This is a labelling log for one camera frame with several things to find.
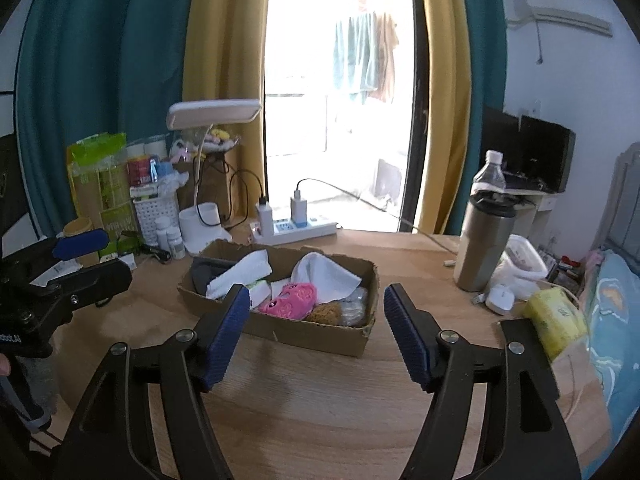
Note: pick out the grey headboard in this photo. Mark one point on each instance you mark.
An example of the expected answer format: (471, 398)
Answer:
(622, 200)

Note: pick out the green paper package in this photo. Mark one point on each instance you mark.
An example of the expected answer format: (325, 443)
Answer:
(100, 180)

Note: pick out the clear water bottle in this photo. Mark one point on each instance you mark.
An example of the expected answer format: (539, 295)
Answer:
(489, 175)

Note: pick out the white plastic basket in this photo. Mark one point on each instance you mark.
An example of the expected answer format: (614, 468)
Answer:
(152, 220)

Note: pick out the pastel plush toys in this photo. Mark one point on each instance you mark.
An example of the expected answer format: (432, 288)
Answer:
(215, 140)

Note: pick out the steel tumbler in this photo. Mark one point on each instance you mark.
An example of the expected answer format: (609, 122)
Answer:
(482, 245)

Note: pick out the white textured cloth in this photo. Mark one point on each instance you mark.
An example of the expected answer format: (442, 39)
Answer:
(325, 277)

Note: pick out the yellow tissue pack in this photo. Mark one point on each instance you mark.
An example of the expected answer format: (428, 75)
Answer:
(555, 320)

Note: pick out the person's leg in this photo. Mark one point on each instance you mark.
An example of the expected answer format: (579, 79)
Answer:
(30, 395)

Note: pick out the blue packet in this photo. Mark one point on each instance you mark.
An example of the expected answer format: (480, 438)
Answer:
(161, 170)

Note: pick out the brown plush toy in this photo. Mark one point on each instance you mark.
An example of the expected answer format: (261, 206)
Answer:
(324, 314)

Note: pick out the white charger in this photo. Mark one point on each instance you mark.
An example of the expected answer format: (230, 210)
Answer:
(265, 217)
(299, 210)

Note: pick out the cardboard box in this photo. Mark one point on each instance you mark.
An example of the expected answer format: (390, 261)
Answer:
(300, 335)

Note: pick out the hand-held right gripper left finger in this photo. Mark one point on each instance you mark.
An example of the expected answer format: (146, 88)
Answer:
(225, 340)

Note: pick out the black television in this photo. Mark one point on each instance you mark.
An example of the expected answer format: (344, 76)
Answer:
(530, 150)

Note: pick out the white television stand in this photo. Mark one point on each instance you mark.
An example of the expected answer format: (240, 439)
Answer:
(535, 215)

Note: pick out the black door frame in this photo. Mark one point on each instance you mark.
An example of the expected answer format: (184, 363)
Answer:
(419, 85)

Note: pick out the dark grey gloves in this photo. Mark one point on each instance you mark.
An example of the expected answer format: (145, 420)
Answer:
(205, 275)

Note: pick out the white power strip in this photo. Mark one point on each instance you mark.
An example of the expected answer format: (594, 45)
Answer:
(320, 227)

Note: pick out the white computer mouse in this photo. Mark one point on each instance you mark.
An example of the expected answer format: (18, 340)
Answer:
(500, 299)

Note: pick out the crumpled white plastic bag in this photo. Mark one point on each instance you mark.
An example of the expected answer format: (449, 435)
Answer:
(175, 182)

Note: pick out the pink plush toy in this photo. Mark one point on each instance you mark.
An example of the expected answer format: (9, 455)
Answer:
(290, 300)

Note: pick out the yellow curtain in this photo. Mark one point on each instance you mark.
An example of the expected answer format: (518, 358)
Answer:
(445, 85)
(225, 35)

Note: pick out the white towel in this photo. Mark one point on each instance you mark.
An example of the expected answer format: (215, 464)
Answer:
(240, 272)

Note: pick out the teal curtain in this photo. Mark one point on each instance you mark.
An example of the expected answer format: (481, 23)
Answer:
(482, 85)
(110, 50)

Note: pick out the clear plastic bag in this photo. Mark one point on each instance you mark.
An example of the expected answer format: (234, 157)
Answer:
(355, 310)

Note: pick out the white air conditioner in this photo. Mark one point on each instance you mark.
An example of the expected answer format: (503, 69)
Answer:
(565, 17)

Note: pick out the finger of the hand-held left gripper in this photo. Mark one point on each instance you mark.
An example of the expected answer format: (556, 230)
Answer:
(95, 282)
(80, 244)

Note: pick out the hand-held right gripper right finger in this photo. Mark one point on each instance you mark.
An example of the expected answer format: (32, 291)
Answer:
(407, 340)

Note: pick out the tall brown paper bag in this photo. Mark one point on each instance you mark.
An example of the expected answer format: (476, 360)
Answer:
(215, 185)

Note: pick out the blue bed blanket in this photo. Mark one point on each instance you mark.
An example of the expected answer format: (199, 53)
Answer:
(617, 310)

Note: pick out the hanging clothes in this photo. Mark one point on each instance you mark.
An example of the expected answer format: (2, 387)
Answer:
(365, 55)

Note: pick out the white pill bottle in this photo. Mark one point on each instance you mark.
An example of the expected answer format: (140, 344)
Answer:
(162, 232)
(176, 245)

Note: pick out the white desk lamp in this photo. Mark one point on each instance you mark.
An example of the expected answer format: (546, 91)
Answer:
(200, 230)

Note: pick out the cartoon tissue packet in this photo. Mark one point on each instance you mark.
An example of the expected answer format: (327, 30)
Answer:
(260, 291)

